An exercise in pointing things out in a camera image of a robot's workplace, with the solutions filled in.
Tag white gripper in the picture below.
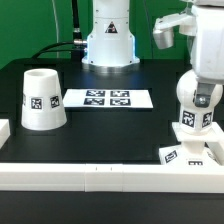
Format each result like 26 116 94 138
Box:
191 0 224 108

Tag white lamp bulb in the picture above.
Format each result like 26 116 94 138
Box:
176 70 223 135

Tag white lamp base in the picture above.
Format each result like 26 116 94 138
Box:
159 122 224 166

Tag white lamp shade cone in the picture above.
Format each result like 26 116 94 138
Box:
21 68 67 131

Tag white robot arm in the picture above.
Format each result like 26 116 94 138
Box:
82 0 224 108

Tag white marker tag plate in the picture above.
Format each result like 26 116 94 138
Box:
63 89 153 109

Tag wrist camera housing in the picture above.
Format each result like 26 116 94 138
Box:
153 12 195 49

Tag black cable bundle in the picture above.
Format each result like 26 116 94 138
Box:
31 0 88 60

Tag white thin cable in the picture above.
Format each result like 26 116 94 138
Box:
51 0 61 60

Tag white front rail fence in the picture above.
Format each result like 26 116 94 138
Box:
0 163 224 193

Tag white left rail block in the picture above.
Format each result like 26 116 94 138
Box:
0 119 10 149

